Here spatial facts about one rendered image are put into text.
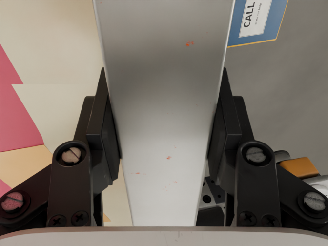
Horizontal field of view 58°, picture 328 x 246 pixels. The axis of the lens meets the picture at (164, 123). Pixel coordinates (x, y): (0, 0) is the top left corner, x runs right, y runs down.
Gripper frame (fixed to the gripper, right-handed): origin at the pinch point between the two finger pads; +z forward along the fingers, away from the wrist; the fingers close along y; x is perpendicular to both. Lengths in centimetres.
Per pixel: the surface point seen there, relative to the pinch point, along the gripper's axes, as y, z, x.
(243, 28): 12.2, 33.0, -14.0
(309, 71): 101, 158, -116
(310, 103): 115, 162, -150
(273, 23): 17.0, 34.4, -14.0
